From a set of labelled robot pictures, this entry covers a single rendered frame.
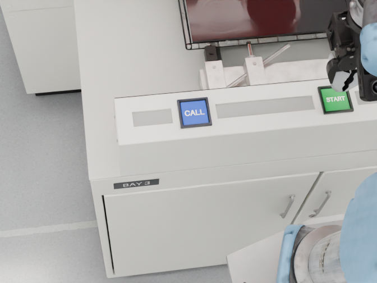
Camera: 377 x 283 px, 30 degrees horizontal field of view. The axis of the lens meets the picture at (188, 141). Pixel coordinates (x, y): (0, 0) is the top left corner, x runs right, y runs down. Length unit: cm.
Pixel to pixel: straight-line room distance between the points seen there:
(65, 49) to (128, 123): 88
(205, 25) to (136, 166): 32
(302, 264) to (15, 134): 150
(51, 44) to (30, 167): 43
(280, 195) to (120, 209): 36
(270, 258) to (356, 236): 66
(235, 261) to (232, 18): 49
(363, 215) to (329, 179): 89
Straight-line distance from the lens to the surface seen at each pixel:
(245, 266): 131
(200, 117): 125
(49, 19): 197
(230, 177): 143
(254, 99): 128
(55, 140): 231
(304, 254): 99
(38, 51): 210
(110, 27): 152
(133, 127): 124
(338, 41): 117
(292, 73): 142
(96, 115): 141
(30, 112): 237
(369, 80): 113
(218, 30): 143
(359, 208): 68
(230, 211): 163
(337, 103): 131
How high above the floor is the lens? 207
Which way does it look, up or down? 64 degrees down
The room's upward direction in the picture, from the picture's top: 8 degrees clockwise
